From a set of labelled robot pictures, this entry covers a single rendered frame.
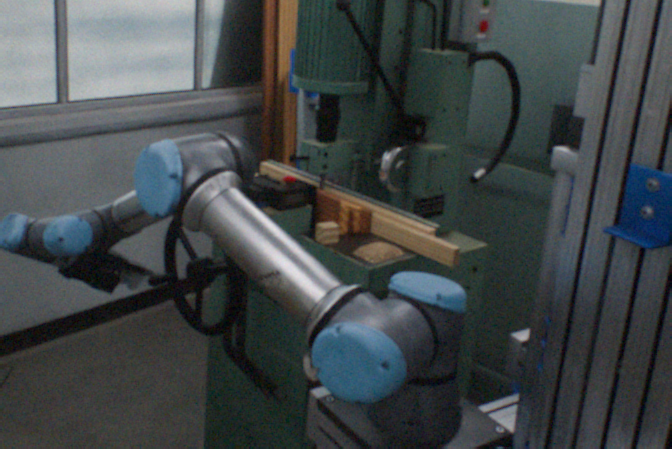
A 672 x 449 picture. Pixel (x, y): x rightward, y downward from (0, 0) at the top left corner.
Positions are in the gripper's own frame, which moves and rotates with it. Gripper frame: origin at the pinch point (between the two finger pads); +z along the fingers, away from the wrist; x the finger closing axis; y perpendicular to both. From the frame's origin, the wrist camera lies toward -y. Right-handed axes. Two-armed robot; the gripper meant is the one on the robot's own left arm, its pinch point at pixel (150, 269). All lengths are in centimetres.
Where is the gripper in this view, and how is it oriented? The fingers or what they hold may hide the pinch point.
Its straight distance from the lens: 186.5
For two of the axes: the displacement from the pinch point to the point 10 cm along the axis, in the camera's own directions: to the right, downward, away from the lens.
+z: 6.0, 3.4, 7.3
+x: 6.7, 2.8, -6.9
